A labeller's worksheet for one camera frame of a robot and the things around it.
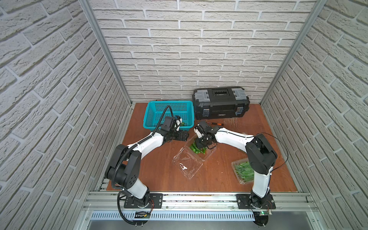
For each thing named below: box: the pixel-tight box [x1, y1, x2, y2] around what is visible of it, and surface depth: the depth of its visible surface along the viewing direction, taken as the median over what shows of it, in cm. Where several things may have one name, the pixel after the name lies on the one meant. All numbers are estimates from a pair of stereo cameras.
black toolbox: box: [192, 86, 251, 120], surface depth 102 cm
